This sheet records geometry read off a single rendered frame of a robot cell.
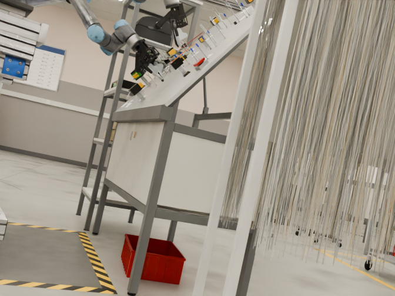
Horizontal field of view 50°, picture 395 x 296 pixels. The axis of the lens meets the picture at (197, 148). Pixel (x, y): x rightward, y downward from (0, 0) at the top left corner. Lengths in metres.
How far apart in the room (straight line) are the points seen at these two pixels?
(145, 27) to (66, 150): 6.63
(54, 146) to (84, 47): 2.27
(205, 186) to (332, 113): 0.89
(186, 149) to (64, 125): 7.83
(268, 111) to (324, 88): 0.18
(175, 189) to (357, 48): 1.01
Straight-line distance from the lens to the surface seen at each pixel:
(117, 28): 2.28
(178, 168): 1.94
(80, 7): 2.29
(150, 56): 2.18
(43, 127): 9.73
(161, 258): 2.25
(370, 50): 1.41
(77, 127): 9.66
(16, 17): 2.11
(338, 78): 1.30
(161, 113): 1.90
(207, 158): 1.99
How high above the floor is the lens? 0.65
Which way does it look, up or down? 2 degrees up
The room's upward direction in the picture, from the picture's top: 12 degrees clockwise
